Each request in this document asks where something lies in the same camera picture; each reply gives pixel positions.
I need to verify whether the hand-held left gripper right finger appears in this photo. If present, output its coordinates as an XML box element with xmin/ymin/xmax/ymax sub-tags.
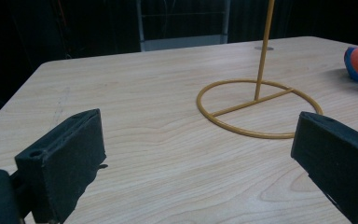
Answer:
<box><xmin>290</xmin><ymin>111</ymin><xmax>358</xmax><ymax>224</ymax></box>

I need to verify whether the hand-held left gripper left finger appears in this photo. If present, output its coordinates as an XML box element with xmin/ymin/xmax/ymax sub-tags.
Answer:
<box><xmin>14</xmin><ymin>108</ymin><xmax>107</xmax><ymax>224</ymax></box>

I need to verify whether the yellow metal wire stand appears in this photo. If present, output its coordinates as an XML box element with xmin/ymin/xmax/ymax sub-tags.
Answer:
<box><xmin>196</xmin><ymin>0</ymin><xmax>324</xmax><ymax>140</ymax></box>

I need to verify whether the grey metal frame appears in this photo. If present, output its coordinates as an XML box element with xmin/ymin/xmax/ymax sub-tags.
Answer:
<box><xmin>136</xmin><ymin>0</ymin><xmax>231</xmax><ymax>52</ymax></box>

